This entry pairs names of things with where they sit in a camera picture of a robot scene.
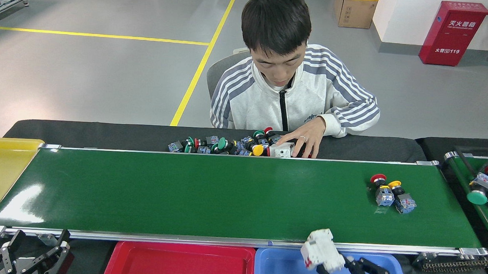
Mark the yellow push button switch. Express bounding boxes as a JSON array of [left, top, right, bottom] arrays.
[[386, 180, 418, 215], [249, 143, 269, 157]]

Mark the green mushroom button switch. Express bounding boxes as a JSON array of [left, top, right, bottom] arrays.
[[466, 172, 488, 206], [211, 136, 235, 155]]

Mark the blue plastic tray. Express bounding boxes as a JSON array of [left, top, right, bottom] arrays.
[[254, 246, 413, 274]]

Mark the red plastic tray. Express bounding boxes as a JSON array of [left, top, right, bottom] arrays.
[[102, 239, 257, 274]]

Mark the short green conveyor belt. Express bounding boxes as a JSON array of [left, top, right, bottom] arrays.
[[439, 151, 488, 253]]

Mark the long green conveyor belt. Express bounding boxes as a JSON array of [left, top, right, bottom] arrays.
[[0, 138, 488, 264]]

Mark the seated person's left hand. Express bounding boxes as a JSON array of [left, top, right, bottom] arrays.
[[276, 115, 327, 160]]

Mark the seated person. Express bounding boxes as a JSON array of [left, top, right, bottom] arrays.
[[208, 0, 387, 162]]

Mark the red fire extinguisher box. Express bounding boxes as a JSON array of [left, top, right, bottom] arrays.
[[418, 0, 488, 69]]

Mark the cardboard box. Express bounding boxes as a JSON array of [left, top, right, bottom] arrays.
[[332, 0, 380, 30]]

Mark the black drive chain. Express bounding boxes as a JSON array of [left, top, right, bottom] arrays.
[[413, 251, 488, 274]]

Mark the thick black cable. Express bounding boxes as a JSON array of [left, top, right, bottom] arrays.
[[451, 144, 488, 177]]

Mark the switch with blue block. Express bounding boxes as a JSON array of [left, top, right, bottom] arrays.
[[231, 136, 254, 157]]

